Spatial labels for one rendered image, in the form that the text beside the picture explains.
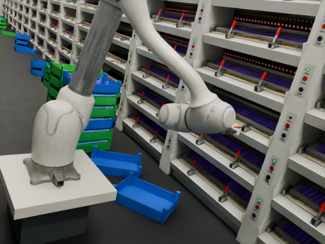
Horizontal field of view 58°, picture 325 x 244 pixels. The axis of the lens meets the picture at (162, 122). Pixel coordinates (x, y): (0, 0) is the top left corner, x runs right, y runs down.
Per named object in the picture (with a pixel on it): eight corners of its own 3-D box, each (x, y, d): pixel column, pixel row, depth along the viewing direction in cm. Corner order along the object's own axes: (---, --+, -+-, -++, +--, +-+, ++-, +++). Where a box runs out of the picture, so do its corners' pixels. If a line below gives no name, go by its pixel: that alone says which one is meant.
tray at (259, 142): (268, 156, 128) (270, 137, 123) (185, 108, 174) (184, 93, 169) (298, 140, 136) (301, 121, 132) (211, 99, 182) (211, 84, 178)
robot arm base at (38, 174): (32, 191, 100) (34, 177, 99) (22, 160, 117) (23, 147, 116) (84, 185, 111) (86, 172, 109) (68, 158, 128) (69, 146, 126)
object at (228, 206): (241, 229, 139) (242, 207, 132) (170, 166, 185) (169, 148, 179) (271, 210, 148) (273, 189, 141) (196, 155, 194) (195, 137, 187)
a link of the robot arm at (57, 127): (22, 162, 105) (27, 104, 99) (40, 143, 123) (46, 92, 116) (68, 171, 107) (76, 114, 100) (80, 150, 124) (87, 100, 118)
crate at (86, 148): (67, 154, 182) (69, 143, 179) (54, 141, 195) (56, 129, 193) (109, 149, 202) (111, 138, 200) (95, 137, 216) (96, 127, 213)
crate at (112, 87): (76, 92, 170) (78, 78, 167) (62, 82, 183) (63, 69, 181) (119, 93, 190) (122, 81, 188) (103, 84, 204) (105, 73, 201)
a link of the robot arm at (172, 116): (181, 133, 121) (205, 135, 111) (151, 128, 112) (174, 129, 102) (184, 108, 123) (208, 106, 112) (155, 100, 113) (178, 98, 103)
